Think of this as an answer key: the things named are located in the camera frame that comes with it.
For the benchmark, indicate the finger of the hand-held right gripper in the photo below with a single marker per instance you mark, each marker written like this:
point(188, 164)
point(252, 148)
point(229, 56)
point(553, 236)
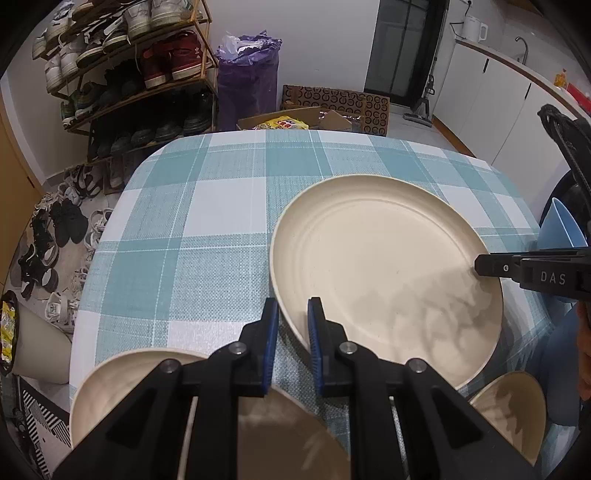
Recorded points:
point(498, 266)

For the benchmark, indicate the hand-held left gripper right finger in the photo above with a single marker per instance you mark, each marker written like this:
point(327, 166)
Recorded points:
point(316, 346)

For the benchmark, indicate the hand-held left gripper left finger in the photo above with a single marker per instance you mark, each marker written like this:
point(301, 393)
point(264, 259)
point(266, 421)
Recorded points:
point(272, 346)

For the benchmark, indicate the blue bowl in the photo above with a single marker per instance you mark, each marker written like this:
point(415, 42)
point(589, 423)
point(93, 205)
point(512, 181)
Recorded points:
point(558, 228)

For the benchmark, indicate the cream plate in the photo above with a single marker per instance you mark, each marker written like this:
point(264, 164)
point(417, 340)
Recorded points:
point(115, 392)
point(369, 258)

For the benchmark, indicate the cream bowl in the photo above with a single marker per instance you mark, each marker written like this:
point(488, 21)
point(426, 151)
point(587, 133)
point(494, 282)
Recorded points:
point(508, 415)

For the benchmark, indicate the person's right forearm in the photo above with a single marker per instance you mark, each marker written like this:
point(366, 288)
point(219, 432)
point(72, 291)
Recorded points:
point(584, 341)

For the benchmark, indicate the white washing machine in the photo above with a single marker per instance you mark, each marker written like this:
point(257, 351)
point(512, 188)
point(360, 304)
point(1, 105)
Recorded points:
point(570, 196)

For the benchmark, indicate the person's blue trousers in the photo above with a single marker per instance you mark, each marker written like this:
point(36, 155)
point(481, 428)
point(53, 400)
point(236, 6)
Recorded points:
point(563, 369)

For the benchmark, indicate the teal white checked tablecloth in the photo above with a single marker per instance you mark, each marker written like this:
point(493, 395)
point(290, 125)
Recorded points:
point(207, 207)

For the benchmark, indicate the white kitchen cabinets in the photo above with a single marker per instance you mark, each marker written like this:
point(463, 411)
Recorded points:
point(498, 101)

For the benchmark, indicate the grey floor mop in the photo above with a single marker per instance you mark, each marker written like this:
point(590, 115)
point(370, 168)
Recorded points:
point(420, 108)

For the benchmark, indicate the red packet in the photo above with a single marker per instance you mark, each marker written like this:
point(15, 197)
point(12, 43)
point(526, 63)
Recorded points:
point(579, 97)

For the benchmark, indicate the orange packet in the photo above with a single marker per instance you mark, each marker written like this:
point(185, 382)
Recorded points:
point(560, 78)

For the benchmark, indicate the patterned cardboard box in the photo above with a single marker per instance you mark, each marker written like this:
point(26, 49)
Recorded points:
point(369, 108)

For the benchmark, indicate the metal faucet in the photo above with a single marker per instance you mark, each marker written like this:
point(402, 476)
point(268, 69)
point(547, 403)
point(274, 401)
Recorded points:
point(526, 50)

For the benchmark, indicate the yellow snack packet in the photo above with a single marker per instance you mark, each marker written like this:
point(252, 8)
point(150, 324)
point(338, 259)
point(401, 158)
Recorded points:
point(281, 123)

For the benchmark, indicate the open brown cardboard box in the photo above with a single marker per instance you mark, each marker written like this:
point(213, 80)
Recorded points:
point(251, 121)

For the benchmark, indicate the white waste bin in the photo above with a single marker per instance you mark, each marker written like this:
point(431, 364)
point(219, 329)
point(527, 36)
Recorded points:
point(41, 350)

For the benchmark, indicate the pile of dark shoes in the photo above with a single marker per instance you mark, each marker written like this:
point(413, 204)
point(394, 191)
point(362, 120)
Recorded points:
point(69, 221)

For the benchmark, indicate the white electric kettle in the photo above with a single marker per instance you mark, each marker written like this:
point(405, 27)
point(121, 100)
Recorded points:
point(472, 28)

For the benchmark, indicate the dark glass door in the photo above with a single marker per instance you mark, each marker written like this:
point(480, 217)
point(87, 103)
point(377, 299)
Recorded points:
point(401, 46)

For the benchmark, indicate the black white striped rug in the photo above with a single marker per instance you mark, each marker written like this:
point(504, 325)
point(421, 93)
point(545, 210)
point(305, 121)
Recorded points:
point(37, 415)

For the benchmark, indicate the purple plastic bag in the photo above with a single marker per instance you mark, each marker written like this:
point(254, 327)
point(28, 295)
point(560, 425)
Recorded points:
point(247, 87)

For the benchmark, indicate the yellow snack bag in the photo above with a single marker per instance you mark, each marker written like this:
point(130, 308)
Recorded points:
point(7, 332)

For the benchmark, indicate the orange wooden door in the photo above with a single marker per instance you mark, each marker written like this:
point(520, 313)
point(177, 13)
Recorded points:
point(14, 184)

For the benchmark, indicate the wooden shoe rack with shoes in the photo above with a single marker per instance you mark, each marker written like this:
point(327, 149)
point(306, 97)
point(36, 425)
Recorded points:
point(161, 60)

